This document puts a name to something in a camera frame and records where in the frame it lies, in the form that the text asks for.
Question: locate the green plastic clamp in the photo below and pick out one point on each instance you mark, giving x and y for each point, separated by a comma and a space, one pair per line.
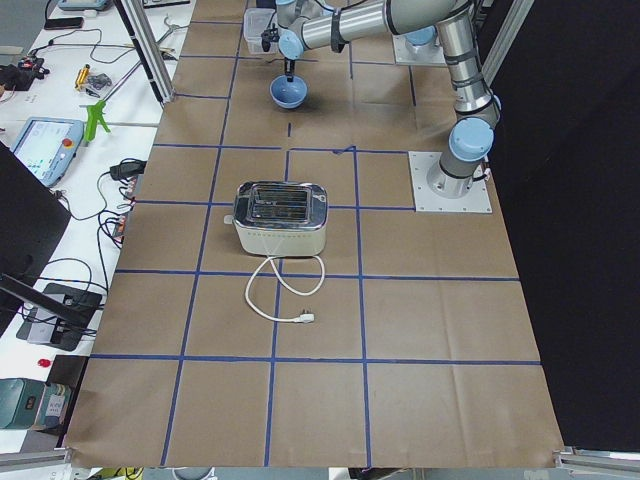
95, 117

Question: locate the blue bowl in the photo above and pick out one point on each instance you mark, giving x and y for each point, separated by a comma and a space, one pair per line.
288, 93

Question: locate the clear plastic lidded container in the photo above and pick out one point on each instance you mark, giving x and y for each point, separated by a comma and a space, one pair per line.
256, 21

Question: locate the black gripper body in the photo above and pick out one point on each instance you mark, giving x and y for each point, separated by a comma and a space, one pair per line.
289, 65

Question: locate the black power adapter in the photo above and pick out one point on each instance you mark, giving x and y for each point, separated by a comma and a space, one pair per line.
127, 168

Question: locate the black monitor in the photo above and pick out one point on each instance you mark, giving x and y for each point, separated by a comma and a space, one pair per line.
32, 225

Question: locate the blue teach pendant tablet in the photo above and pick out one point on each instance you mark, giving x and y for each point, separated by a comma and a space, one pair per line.
46, 146

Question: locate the yellow screwdriver tool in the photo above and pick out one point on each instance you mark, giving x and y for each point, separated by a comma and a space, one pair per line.
81, 77

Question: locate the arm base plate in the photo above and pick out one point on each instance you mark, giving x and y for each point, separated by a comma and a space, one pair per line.
436, 192
404, 57

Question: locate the aluminium frame post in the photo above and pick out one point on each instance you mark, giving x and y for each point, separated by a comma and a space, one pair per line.
140, 32

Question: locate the cream chrome toaster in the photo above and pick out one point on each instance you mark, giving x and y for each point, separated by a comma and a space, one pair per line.
280, 218

